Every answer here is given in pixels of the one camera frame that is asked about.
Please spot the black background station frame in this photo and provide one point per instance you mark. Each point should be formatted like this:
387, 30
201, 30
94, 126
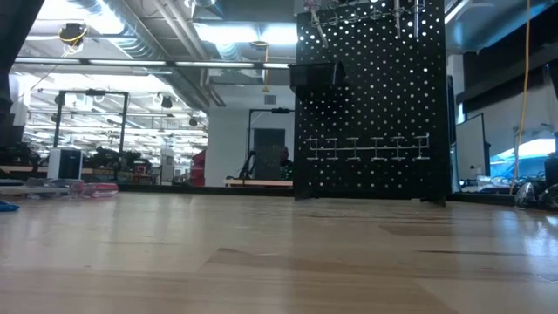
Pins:
280, 111
124, 131

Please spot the background wooden table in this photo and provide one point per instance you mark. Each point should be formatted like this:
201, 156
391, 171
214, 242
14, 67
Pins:
261, 183

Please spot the black ceiling spotlight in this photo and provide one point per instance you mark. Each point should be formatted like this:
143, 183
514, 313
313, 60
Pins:
166, 103
193, 122

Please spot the eyeglasses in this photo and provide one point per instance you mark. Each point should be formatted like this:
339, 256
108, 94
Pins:
527, 196

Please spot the dark door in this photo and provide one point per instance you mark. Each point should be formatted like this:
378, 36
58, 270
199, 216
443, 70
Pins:
268, 148

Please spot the cluttered background workbench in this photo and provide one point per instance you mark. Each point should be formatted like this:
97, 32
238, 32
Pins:
113, 159

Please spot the silver ventilation duct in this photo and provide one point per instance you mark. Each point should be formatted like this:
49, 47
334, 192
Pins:
131, 41

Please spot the chrome extension bar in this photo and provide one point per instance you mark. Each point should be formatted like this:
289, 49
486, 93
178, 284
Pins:
416, 22

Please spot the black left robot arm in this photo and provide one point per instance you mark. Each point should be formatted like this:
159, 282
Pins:
13, 26

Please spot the red cabinet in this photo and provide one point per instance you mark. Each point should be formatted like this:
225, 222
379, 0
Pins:
198, 170

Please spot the black perforated peg board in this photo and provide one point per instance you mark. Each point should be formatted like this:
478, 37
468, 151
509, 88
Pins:
379, 109

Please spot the black peg board bin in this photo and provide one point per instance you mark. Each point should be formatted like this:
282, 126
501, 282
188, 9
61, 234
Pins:
314, 75

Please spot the white box dark panel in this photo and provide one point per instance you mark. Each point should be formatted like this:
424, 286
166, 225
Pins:
54, 163

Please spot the clear red striped screwdriver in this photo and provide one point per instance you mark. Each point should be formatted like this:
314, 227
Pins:
319, 30

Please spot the background black robot arm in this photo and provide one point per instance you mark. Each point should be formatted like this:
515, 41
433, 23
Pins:
248, 168

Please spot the white board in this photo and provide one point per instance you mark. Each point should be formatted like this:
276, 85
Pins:
471, 152

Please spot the bright ceiling light panel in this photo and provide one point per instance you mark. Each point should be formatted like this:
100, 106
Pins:
261, 35

